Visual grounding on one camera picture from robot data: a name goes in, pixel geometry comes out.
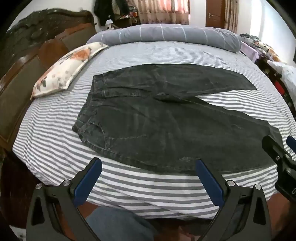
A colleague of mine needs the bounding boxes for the grey checked rolled duvet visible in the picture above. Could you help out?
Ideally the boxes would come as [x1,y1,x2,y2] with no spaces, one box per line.
[87,23,242,52]

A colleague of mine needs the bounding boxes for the floral pillow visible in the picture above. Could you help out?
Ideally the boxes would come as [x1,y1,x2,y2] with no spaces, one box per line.
[31,42,109,100]

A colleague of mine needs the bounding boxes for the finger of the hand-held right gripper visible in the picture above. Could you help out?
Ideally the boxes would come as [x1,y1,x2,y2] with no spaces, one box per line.
[262,135,290,168]
[286,136,296,155]

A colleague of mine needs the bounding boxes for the person's leg in jeans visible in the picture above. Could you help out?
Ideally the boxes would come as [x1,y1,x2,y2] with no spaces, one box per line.
[87,206,158,241]

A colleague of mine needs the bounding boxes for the brown wooden door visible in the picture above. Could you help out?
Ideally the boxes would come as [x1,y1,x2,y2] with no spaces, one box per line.
[206,0,226,29]

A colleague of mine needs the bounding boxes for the floral blanket pile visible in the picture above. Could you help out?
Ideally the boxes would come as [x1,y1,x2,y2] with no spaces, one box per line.
[240,34,282,62]

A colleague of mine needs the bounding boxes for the carved wooden headboard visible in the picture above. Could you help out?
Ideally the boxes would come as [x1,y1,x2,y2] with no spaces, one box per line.
[0,8,97,151]

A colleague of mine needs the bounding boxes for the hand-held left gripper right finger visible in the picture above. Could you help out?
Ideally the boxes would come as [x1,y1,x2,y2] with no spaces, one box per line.
[195,159,271,241]

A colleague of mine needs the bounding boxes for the narrow patterned curtain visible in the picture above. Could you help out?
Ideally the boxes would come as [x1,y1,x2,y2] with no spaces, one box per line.
[224,0,239,33]

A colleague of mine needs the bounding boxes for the dark denim pants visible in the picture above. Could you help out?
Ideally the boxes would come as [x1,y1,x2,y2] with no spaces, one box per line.
[72,63,286,175]

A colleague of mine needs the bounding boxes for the white cloth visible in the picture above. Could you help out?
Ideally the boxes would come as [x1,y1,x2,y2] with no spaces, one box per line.
[266,60,296,94]

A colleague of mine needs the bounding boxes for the bed with striped sheet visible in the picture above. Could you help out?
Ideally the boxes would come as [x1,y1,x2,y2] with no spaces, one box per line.
[13,42,296,219]

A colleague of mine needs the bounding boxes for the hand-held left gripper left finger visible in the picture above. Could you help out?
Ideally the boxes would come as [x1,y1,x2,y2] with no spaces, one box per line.
[26,158,103,241]

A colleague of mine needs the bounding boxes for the dark hanging clothes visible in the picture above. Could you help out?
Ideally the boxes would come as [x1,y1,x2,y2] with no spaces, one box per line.
[94,0,130,26]

